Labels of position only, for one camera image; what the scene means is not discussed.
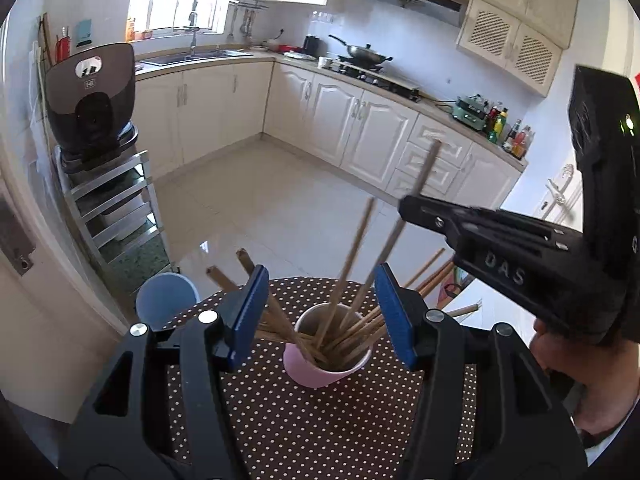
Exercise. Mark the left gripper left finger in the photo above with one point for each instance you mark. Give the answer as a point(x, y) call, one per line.
point(157, 411)

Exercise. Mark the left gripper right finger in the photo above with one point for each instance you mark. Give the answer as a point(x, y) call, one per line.
point(486, 410)

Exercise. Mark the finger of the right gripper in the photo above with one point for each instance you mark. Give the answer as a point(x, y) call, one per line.
point(450, 224)

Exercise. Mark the white kitchen door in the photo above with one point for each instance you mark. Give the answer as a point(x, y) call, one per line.
point(605, 36)

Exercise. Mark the person's right hand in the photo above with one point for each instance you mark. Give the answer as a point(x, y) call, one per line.
point(609, 373)

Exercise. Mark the orange sauce bottle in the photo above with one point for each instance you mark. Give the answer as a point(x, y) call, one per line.
point(519, 143)

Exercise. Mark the dark sauce bottle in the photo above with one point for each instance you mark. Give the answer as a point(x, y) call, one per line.
point(508, 141)

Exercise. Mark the yellow green bottle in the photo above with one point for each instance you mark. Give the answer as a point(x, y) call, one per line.
point(498, 126)

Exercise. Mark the brown polka dot tablecloth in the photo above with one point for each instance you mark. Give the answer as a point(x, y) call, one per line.
point(356, 428)

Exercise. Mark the green electric cooker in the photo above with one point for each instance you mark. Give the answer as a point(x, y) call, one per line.
point(471, 111)

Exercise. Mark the pink ceramic cup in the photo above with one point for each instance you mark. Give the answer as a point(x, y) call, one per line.
point(328, 365)

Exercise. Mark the black gas stove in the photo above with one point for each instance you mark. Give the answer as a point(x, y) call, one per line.
point(406, 89)

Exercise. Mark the black wok with lid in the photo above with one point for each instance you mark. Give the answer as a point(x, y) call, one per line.
point(365, 56)

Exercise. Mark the metal storage rack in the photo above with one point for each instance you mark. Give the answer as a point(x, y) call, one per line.
point(113, 210)

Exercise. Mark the door strike plate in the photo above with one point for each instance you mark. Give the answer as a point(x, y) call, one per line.
point(14, 240)

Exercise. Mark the white mug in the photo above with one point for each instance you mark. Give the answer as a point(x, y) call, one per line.
point(324, 62)

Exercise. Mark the black electric kettle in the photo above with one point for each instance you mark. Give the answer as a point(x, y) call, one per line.
point(312, 46)

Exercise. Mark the red container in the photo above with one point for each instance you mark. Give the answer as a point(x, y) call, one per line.
point(283, 48)

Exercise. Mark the cream lower cabinets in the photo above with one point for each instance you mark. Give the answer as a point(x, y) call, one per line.
point(187, 111)

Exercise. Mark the stainless steel sink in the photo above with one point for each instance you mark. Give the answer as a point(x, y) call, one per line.
point(180, 58)

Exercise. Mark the chrome sink faucet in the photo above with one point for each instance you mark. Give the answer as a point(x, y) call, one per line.
point(193, 31)

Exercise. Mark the silver door handle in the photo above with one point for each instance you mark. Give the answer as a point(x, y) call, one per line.
point(556, 200)

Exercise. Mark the wall utensil rack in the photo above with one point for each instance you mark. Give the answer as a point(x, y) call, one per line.
point(249, 4)

